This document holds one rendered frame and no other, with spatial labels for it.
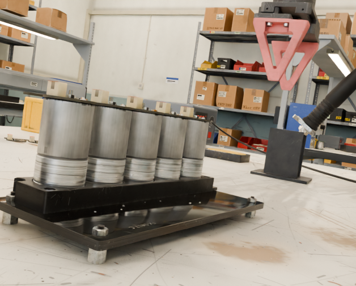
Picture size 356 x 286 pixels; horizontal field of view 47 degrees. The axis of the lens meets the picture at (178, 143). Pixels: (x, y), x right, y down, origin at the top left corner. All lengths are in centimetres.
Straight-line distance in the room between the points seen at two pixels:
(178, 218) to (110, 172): 4
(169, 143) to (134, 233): 10
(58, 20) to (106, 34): 312
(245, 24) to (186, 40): 114
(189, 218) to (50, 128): 8
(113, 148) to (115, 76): 610
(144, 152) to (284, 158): 35
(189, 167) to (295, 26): 30
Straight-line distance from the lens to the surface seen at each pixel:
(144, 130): 23
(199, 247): 20
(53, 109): 20
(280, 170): 57
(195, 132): 28
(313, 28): 60
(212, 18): 509
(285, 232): 27
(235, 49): 541
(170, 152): 26
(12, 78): 314
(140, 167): 24
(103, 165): 21
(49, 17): 346
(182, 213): 22
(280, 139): 57
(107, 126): 21
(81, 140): 20
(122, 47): 633
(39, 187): 19
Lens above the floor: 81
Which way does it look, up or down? 3 degrees down
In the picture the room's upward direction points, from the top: 8 degrees clockwise
